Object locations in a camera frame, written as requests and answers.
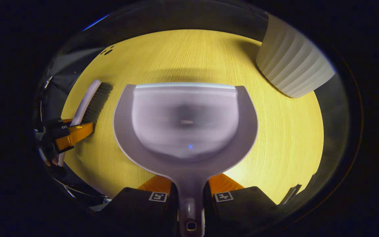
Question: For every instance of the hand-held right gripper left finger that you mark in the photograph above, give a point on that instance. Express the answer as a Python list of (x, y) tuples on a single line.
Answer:
[(140, 210)]

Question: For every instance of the white ribbed garbage bin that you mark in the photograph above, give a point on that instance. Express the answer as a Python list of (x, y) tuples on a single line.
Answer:
[(294, 62)]

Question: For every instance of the white cloth clip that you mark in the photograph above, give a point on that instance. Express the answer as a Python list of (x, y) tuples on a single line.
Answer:
[(48, 82)]

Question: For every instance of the wooden desktop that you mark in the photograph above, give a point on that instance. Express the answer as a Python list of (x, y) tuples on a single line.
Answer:
[(275, 138)]

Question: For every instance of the small pink broom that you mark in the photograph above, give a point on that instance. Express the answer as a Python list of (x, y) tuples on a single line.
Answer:
[(86, 102)]

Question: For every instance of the black backdrop cloth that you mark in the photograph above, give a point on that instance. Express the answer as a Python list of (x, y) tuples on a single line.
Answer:
[(189, 16)]

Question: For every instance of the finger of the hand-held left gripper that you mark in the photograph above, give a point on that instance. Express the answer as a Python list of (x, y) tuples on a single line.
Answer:
[(61, 126), (74, 135)]

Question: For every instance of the pink dustpan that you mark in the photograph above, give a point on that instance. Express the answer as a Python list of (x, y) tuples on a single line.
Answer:
[(186, 125)]

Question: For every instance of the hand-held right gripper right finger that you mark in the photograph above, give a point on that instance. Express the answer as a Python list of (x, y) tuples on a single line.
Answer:
[(242, 210)]

